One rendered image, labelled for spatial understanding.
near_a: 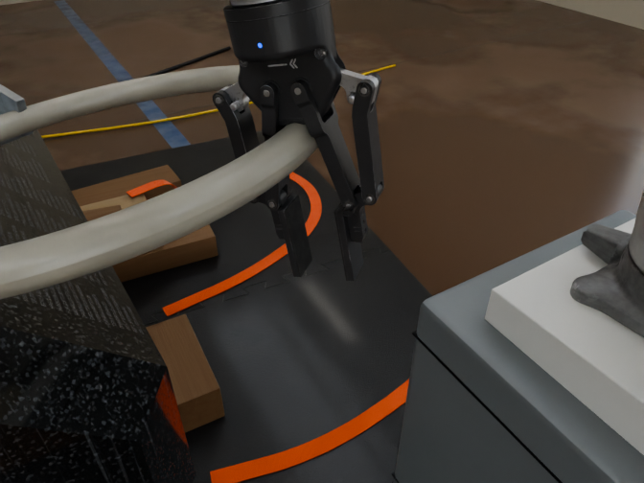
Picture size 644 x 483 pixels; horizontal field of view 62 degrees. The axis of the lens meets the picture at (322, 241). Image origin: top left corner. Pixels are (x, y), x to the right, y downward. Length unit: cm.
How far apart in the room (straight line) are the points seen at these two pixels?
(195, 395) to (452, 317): 90
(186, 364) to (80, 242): 118
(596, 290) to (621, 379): 11
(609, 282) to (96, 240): 51
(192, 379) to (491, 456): 93
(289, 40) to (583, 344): 40
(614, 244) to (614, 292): 7
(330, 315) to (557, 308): 119
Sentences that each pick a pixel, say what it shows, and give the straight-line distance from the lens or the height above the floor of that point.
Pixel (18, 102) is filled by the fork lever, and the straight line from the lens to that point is 78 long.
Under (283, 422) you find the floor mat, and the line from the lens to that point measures 150.
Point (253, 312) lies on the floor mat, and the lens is 177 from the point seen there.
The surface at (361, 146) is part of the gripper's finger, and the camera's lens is 41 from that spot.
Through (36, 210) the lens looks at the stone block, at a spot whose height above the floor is 68.
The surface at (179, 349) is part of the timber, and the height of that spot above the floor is 14.
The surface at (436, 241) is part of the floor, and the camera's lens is 212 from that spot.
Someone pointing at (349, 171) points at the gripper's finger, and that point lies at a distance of 44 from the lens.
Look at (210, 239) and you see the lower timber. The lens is 196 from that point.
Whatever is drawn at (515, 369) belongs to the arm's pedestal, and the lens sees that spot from 62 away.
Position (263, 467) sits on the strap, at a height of 2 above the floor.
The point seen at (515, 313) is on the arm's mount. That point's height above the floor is 84.
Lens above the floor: 125
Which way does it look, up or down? 37 degrees down
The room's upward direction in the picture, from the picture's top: straight up
